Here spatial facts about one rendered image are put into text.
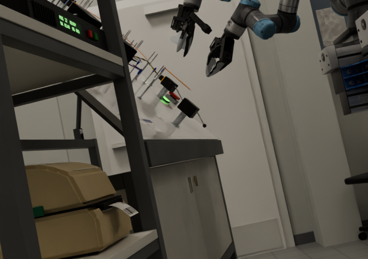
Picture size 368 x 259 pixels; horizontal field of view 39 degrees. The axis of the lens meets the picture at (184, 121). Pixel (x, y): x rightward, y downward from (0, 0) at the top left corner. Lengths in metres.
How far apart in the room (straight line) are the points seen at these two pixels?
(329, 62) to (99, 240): 1.32
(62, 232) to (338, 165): 3.14
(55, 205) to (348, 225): 3.19
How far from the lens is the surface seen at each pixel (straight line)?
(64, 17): 1.04
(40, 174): 1.02
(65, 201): 1.01
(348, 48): 2.11
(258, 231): 4.14
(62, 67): 1.13
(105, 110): 1.32
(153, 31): 4.22
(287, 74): 3.95
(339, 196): 3.99
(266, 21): 2.00
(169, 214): 1.51
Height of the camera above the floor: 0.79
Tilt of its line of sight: 5 degrees up
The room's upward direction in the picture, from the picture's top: 12 degrees counter-clockwise
